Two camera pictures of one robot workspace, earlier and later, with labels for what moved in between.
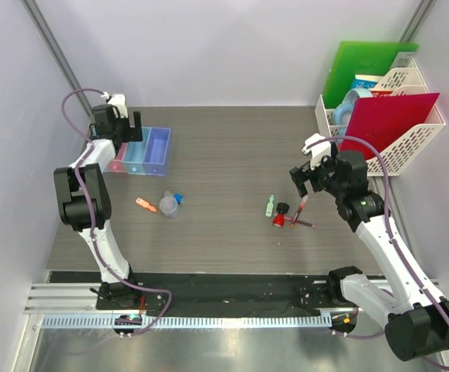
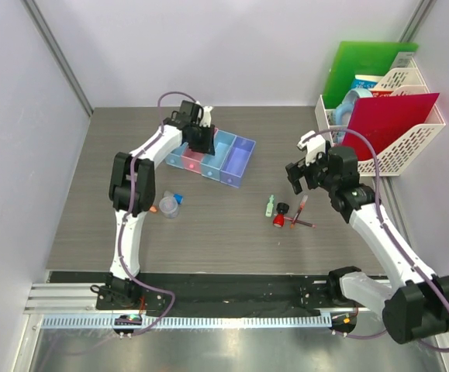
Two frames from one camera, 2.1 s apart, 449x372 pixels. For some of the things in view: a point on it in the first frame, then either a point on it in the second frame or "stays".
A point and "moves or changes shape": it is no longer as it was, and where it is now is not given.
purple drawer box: (156, 157) moves or changes shape
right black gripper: (305, 173) stays
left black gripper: (132, 134) to (208, 145)
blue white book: (366, 81) stays
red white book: (381, 93) stays
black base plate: (208, 290) stays
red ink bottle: (279, 218) stays
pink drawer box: (117, 165) moves or changes shape
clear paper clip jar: (168, 207) stays
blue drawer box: (134, 153) moves or changes shape
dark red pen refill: (301, 222) stays
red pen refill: (298, 214) stays
